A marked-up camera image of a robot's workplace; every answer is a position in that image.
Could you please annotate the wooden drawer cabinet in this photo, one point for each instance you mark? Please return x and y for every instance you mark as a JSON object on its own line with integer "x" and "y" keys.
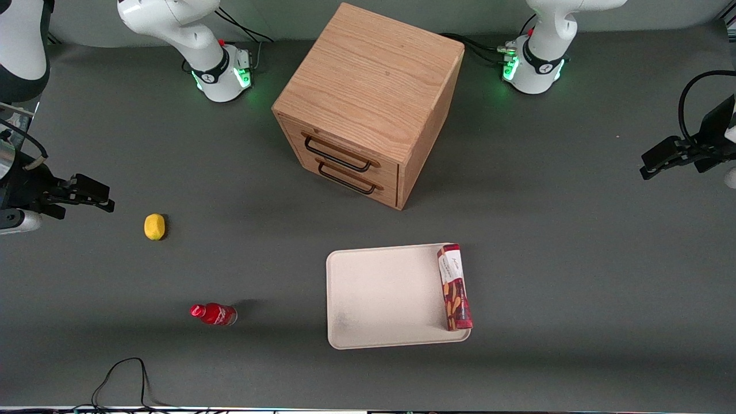
{"x": 368, "y": 80}

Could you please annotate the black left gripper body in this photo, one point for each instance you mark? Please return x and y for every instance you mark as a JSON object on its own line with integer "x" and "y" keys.
{"x": 717, "y": 124}

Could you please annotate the small red drink bottle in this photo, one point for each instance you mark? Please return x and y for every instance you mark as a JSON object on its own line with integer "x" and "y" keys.
{"x": 215, "y": 314}

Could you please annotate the clear plastic bracket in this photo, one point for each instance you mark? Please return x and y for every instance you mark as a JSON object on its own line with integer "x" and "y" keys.
{"x": 14, "y": 118}

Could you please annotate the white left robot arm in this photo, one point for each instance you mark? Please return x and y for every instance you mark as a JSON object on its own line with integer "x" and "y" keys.
{"x": 546, "y": 34}

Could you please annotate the red tartan cookie box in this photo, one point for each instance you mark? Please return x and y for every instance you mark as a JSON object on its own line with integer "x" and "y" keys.
{"x": 454, "y": 287}

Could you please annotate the beige plastic tray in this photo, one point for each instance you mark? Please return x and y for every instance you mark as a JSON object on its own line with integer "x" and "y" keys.
{"x": 385, "y": 299}

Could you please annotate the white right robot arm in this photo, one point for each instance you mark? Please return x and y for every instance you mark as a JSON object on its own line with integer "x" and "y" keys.
{"x": 172, "y": 23}

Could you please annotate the wooden drawer front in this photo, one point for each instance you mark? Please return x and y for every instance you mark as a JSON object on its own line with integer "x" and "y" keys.
{"x": 388, "y": 169}
{"x": 388, "y": 192}

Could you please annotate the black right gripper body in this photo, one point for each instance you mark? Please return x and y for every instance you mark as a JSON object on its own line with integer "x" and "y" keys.
{"x": 24, "y": 183}

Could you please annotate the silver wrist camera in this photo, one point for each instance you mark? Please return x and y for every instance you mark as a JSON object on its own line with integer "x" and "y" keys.
{"x": 20, "y": 221}
{"x": 731, "y": 177}

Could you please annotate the yellow lemon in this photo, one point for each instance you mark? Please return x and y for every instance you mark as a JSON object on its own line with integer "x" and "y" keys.
{"x": 154, "y": 226}

